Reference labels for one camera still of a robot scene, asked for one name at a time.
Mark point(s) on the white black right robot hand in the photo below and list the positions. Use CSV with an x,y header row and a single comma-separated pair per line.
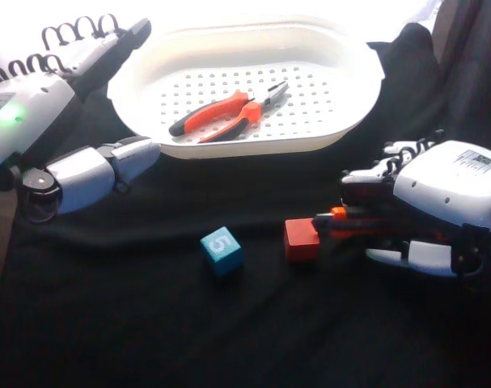
x,y
447,182

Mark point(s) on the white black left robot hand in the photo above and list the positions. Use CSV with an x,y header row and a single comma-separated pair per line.
x,y
30,117

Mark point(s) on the orange black utility knife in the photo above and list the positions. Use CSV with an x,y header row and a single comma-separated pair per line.
x,y
339,213

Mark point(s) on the orange black pliers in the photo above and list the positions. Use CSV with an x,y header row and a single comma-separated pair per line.
x,y
217,111

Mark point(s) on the white perforated plastic tray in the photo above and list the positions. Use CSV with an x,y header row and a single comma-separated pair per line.
x,y
310,117

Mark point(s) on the red cube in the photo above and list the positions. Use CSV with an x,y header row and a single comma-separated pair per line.
x,y
301,238

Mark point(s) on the blue number cube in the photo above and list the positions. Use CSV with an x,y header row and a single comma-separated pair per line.
x,y
223,252

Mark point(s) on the black table cloth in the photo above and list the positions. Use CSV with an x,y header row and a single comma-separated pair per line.
x,y
188,331

